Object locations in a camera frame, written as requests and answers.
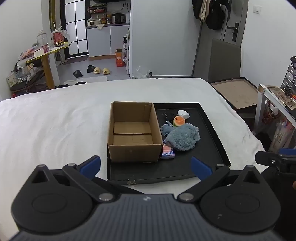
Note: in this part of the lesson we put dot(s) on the burger plush toy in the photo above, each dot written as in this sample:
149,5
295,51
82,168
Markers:
179,121

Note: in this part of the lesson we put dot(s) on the wall spice shelf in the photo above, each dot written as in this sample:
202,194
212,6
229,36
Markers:
98,9

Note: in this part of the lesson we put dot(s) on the black door lock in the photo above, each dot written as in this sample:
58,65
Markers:
234,32

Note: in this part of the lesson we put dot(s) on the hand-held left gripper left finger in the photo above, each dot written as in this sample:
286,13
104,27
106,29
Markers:
90,165

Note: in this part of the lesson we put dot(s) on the white floor mat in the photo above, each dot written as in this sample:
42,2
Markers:
87,79

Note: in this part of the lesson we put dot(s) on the white wrapped bundle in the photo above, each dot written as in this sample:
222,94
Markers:
183,114

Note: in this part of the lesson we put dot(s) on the black tray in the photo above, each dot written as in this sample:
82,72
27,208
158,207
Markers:
208,143

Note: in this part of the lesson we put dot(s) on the yellow slipper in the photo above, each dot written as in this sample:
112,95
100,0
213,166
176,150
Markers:
106,71
97,70

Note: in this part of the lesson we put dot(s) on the spray bottle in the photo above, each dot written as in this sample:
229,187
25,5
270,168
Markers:
125,44

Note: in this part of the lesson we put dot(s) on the clear plastic bag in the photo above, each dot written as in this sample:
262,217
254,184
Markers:
64,33

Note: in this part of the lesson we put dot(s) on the pink and blue tissue packet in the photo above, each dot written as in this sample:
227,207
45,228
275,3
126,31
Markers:
167,151

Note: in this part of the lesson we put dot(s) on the white kitchen cabinet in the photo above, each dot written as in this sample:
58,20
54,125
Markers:
99,39

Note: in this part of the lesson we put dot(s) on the blue fluffy cloth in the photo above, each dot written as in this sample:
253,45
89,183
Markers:
182,138

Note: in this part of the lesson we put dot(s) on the red carton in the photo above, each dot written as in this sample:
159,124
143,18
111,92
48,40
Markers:
57,39

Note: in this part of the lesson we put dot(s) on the flat white box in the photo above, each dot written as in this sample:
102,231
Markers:
38,53

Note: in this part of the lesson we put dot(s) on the grey drawer unit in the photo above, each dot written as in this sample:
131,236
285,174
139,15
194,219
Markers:
289,76

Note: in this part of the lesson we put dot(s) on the grey padded board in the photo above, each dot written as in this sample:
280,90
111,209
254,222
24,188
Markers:
219,60

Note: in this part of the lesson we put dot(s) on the hanging black bag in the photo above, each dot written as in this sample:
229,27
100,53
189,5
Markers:
216,17

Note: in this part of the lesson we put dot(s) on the crumpled clear plastic wrap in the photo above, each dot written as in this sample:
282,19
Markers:
141,73

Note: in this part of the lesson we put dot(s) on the glass jar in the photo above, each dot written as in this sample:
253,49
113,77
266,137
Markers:
42,39

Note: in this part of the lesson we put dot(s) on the white light switch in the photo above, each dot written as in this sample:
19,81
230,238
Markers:
257,8

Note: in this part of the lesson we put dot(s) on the white kitchen appliance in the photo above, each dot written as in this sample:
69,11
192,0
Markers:
92,23

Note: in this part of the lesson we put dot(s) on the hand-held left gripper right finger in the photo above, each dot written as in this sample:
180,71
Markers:
200,168

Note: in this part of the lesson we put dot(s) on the grey door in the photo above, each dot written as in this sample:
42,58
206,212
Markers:
241,14

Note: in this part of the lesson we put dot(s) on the grey pole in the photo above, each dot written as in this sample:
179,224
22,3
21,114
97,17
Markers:
197,48

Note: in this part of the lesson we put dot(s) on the brown cardboard box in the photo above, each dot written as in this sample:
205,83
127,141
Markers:
134,153

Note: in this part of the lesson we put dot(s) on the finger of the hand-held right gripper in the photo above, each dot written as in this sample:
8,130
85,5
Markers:
272,161

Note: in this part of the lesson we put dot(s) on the black slipper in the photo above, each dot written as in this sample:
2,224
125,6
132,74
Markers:
90,69
78,73

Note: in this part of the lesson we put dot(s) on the paper bag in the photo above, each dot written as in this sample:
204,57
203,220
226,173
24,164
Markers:
282,134

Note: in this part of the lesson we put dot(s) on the yellow round table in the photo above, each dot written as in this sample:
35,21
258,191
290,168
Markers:
47,69

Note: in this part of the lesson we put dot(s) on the small red box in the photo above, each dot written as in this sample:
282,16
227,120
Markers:
45,48

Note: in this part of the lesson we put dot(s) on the pile of clutter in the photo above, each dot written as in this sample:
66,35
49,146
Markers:
25,76

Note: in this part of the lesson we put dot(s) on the white narrow rack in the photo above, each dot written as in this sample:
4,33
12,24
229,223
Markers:
127,62

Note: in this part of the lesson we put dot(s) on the black kitchen appliance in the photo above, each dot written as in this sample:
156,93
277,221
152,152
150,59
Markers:
116,18

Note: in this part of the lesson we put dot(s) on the orange box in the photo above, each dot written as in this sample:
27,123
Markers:
119,59

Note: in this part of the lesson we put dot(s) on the white desk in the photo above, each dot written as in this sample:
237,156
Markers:
275,96

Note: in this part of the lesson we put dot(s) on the hanging clothes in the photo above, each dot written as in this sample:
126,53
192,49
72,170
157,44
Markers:
200,8

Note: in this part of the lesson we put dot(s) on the black grid glass door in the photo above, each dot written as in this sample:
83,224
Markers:
76,34

